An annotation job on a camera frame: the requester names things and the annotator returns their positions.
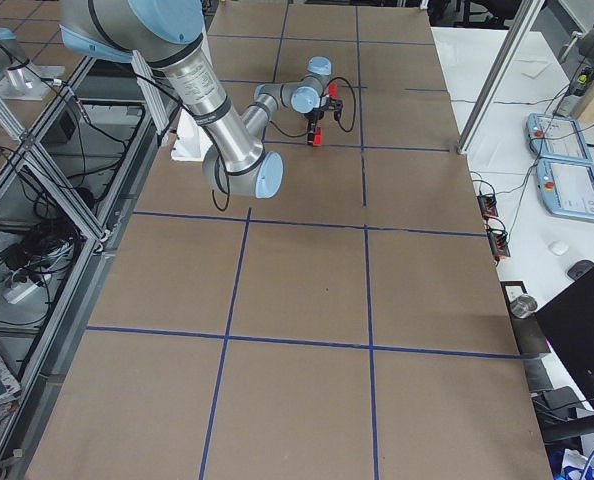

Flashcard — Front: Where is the metal cup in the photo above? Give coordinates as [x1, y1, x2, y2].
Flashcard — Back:
[509, 294, 538, 319]

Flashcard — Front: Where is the orange black connector box near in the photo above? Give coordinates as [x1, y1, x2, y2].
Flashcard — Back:
[486, 228, 511, 261]

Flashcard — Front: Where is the orange black connector box far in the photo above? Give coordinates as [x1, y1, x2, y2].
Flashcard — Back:
[477, 193, 499, 219]

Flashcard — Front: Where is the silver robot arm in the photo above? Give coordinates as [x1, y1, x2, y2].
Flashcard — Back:
[60, 1, 332, 199]

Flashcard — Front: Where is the aluminium frame post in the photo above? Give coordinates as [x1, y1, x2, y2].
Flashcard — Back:
[456, 0, 545, 155]

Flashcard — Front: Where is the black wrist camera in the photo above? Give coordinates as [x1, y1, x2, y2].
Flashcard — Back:
[321, 96, 343, 121]

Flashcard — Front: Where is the upper teach pendant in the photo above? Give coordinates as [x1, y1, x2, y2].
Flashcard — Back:
[526, 113, 592, 162]

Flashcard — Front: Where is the small white case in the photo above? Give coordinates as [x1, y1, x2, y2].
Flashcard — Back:
[549, 241, 568, 256]

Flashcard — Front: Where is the white power strip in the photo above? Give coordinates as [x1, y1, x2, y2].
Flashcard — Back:
[3, 279, 40, 305]

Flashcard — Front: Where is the black laptop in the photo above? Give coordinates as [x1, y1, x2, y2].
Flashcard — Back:
[536, 266, 594, 409]

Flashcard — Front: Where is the orange black connector box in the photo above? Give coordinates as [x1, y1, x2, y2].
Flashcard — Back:
[486, 228, 511, 261]
[477, 193, 499, 219]

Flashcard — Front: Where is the red block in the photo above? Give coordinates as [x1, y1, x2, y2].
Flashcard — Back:
[328, 82, 338, 99]
[311, 127, 323, 147]

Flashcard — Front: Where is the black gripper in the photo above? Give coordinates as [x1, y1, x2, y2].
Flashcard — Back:
[306, 108, 326, 146]

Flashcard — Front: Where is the teach pendant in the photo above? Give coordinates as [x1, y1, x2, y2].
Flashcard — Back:
[536, 158, 594, 222]
[526, 113, 592, 162]

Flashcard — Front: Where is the black computer mouse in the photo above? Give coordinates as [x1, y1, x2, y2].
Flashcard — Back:
[566, 259, 594, 281]

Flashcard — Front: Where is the lower teach pendant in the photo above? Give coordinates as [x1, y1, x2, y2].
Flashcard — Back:
[536, 158, 594, 222]

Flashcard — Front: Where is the white camera mast pillar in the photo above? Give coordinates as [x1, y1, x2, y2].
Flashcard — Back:
[169, 0, 218, 163]

